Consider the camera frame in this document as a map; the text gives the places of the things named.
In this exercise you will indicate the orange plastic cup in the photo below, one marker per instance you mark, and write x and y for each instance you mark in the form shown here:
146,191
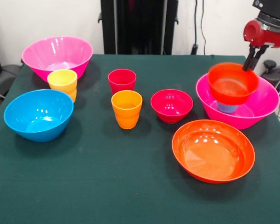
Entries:
127,112

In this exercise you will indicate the large orange plastic bowl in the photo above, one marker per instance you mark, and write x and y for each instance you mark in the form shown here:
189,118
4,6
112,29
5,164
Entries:
212,154

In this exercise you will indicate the small red plastic bowl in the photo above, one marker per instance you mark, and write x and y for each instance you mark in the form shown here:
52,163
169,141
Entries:
171,112

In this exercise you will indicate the dark green tablecloth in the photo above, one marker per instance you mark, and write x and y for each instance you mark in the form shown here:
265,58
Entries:
60,198

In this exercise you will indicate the blue plastic bowl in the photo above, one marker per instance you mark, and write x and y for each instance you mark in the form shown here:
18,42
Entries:
37,116

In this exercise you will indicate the yellow plastic cup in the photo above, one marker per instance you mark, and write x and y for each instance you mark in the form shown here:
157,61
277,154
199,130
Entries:
63,81

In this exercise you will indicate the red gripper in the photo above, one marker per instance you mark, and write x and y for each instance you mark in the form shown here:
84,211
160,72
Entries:
268,38

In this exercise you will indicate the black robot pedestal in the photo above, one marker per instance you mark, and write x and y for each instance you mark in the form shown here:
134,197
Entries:
140,28

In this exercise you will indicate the blue plastic cup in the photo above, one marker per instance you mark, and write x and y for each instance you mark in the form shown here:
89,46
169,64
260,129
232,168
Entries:
227,108

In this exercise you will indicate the large pink plastic bowl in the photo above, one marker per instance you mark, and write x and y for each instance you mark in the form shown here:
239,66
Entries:
58,53
266,102

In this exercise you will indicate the small orange plastic bowl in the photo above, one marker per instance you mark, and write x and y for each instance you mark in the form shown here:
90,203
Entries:
231,95

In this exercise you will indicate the red plastic cup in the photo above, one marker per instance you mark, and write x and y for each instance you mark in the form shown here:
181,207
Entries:
121,80

